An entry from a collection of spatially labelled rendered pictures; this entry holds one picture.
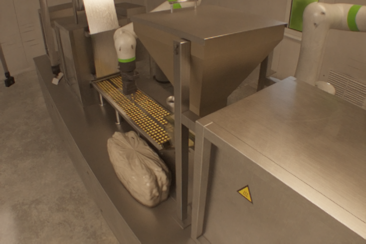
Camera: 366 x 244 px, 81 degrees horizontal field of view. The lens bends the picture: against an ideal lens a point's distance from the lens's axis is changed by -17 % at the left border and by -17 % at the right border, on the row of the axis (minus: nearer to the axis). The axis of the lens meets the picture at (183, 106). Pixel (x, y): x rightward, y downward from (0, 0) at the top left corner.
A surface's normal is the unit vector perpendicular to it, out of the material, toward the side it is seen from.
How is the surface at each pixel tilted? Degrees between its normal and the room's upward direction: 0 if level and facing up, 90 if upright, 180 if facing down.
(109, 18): 71
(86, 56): 90
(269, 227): 90
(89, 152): 0
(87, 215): 0
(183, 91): 90
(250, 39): 90
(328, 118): 0
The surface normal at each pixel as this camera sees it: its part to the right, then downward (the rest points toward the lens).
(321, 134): 0.00, -0.85
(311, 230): -0.79, 0.32
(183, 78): 0.62, 0.41
